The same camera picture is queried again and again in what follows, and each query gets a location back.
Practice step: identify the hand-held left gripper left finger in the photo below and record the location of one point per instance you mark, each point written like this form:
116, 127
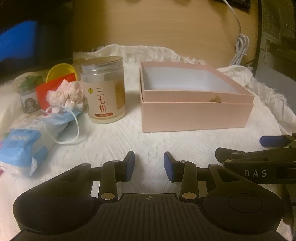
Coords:
130, 165

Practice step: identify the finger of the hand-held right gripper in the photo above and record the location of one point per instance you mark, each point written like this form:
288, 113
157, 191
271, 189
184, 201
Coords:
272, 141
229, 153

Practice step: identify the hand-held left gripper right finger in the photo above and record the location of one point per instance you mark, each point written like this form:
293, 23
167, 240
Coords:
168, 167

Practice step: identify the pink cardboard box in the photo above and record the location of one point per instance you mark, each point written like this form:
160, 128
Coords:
196, 115

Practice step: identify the blue face mask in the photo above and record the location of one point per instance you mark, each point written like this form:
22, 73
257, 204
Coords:
57, 119

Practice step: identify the blue wet wipes pack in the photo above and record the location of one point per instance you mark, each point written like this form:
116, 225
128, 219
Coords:
20, 148

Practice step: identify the white fringed cloth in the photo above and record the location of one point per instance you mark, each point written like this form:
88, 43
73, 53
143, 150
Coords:
111, 139

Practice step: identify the clear jar with beige lid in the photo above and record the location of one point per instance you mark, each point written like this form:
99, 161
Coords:
104, 92

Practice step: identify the grey computer case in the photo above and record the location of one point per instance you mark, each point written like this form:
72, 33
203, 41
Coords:
277, 34

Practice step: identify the red paper packet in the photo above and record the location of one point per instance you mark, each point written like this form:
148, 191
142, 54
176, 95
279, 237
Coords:
46, 95

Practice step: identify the small jar with dark label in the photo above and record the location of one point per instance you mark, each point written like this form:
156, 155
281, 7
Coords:
29, 102

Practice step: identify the clear bag with green print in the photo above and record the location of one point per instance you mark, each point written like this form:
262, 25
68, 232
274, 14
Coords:
30, 80

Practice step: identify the dark flat device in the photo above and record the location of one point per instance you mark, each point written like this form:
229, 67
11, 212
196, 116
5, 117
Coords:
233, 3

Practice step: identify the black computer monitor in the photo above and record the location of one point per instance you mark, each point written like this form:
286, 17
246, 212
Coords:
18, 41

